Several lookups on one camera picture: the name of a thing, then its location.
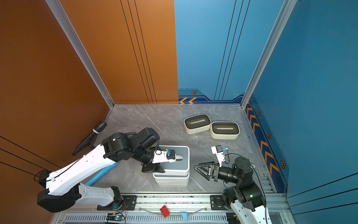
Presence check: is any dark lid cream box right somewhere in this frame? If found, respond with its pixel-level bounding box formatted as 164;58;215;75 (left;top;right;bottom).
210;121;240;140

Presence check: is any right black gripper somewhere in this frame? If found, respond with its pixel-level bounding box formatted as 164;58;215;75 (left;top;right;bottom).
196;161;242;186

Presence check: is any dark lid cream box left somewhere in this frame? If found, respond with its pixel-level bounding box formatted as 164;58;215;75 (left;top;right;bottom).
184;114;212;134

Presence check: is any grey lid tissue box back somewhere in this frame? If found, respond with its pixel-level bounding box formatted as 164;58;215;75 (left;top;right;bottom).
153;174;190;185

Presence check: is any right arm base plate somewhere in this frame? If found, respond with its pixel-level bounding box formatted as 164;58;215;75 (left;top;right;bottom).
210;195;227;211

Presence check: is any grey lid tissue box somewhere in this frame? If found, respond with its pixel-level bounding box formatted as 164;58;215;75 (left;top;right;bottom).
157;182;188;188
153;174;190;185
153;145;190;176

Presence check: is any grey lid tissue box front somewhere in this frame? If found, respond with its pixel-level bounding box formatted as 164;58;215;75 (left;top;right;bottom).
157;182;188;188

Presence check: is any dark lid cream box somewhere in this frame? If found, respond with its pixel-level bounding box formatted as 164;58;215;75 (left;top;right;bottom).
184;114;212;134
210;121;240;140

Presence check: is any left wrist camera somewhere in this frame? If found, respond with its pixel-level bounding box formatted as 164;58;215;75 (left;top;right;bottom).
152;150;176;164

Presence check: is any left green circuit board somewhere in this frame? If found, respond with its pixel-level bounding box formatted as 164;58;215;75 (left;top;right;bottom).
106;213;126;224

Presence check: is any black microphone on stand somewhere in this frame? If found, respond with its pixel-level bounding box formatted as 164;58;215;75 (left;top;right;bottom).
71;121;107;156

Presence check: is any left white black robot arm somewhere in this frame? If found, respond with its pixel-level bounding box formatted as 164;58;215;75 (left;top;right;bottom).
37;127;175;213

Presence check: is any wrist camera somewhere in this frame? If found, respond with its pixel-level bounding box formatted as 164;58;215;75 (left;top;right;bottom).
152;150;176;164
211;145;227;168

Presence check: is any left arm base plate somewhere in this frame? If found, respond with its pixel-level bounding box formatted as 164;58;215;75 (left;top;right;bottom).
97;195;137;211

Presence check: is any aluminium corner post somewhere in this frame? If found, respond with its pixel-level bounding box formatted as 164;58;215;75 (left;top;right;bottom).
240;0;297;110
46;0;115;109

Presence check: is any left aluminium corner post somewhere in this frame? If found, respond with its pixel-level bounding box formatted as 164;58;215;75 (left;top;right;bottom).
46;0;115;109

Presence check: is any blue triangle piece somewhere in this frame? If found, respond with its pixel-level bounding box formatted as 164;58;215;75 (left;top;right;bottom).
180;212;189;222

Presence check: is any red plastic block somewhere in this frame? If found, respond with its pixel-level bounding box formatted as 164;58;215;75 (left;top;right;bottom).
160;205;170;218

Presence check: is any right aluminium corner post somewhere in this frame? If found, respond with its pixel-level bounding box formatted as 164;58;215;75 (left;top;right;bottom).
240;0;297;110

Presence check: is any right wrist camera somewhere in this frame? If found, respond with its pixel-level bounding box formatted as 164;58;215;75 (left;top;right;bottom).
211;145;227;168

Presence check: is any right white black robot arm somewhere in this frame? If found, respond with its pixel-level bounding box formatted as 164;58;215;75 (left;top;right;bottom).
194;156;272;224

